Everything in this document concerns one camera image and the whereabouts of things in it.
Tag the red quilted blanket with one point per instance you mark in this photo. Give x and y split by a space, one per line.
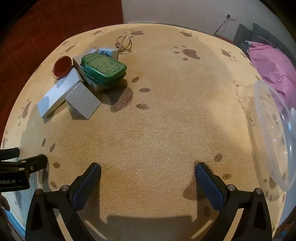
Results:
41 37

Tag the white mahjong tile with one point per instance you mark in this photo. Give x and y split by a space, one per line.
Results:
108 52

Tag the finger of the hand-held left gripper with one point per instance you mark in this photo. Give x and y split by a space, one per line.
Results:
9 153
34 164

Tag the white wall socket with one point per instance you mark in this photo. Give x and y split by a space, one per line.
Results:
231 17

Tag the clear plastic bowl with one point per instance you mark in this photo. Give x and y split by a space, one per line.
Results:
270 134

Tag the pink pillow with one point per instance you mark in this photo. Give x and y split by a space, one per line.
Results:
272 64

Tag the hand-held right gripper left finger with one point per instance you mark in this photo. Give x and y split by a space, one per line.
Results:
86 190

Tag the person's left hand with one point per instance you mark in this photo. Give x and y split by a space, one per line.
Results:
4 205

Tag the grey headboard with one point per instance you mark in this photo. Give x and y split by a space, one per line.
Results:
245 32

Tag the metal key rings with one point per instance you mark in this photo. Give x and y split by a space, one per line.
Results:
124 42

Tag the small white box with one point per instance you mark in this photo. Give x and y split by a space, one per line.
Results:
94 85

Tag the red round container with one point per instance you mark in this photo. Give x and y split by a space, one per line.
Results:
62 67

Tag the long white box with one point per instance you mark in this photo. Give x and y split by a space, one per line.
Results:
59 95

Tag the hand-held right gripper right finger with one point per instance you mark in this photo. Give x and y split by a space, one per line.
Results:
208 187

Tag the yellow paw print mat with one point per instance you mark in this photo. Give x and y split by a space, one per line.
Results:
166 111

